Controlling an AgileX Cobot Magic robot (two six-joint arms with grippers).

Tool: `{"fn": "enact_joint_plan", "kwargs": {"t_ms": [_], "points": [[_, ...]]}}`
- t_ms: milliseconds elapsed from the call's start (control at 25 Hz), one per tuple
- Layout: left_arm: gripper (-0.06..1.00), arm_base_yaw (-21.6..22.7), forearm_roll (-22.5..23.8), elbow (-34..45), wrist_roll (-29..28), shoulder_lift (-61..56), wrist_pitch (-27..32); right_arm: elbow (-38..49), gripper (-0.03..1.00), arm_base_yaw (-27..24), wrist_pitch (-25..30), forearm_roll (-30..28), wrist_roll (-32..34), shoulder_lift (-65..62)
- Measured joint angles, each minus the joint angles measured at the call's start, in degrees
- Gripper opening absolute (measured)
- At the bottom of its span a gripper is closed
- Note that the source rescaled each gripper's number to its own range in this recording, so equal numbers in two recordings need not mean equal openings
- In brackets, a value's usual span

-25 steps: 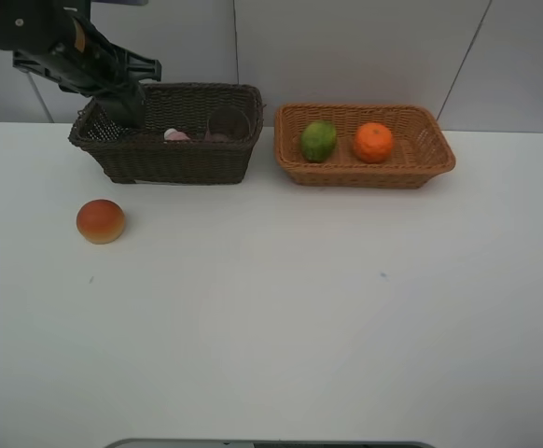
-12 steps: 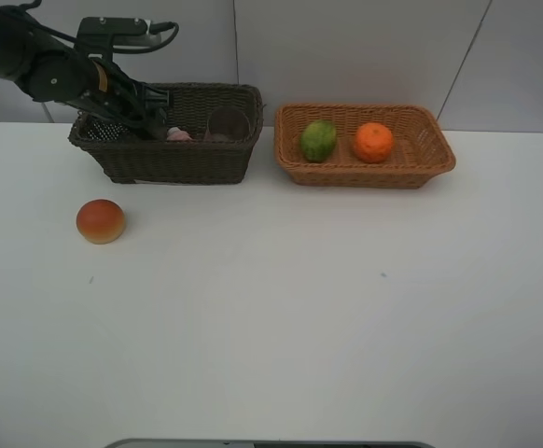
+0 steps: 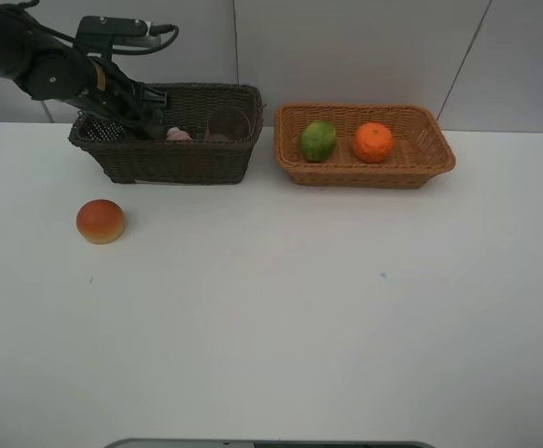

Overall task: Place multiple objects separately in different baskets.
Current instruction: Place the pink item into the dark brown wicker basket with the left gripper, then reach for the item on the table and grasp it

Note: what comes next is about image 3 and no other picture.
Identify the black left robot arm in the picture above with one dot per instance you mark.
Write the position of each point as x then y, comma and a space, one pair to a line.
79, 70

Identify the dark brown wicker basket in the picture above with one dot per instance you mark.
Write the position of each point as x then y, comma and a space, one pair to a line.
127, 160

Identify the orange wicker basket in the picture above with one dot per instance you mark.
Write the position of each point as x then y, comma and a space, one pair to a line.
421, 151

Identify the pink small bottle white cap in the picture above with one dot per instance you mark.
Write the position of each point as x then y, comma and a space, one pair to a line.
176, 134

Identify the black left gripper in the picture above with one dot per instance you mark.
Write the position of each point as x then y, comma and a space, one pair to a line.
111, 95

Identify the orange mandarin fruit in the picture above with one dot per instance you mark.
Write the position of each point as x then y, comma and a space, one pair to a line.
373, 143

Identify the purple translucent plastic cup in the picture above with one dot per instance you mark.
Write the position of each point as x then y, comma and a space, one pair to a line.
227, 124

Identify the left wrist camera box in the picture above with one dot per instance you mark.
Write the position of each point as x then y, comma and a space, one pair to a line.
109, 32

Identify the round orange bread bun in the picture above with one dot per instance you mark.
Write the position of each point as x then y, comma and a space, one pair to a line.
100, 221

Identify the green lime fruit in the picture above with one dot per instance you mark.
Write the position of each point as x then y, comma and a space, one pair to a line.
318, 141

